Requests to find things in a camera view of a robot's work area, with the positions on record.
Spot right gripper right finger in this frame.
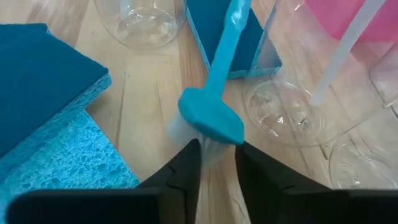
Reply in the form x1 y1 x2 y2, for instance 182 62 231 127
235 141 398 224

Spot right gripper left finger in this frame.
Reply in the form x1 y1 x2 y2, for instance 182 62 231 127
6 138 202 224

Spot blue dish brush white bristles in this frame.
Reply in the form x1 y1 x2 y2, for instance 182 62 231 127
167 0 252 169

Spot clear soap bottle black pump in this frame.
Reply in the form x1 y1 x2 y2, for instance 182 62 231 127
242 0 398 147
93 0 187 50
328 108 398 190

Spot blue two-tone kitchen sponge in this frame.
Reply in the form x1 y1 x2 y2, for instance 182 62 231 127
0 23 113 158
185 0 283 80
0 109 141 215

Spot pink plastic tray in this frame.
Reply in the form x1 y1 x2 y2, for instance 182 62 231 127
303 0 398 43

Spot clear plastic bin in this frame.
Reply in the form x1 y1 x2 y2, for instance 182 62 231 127
369 42 398 108

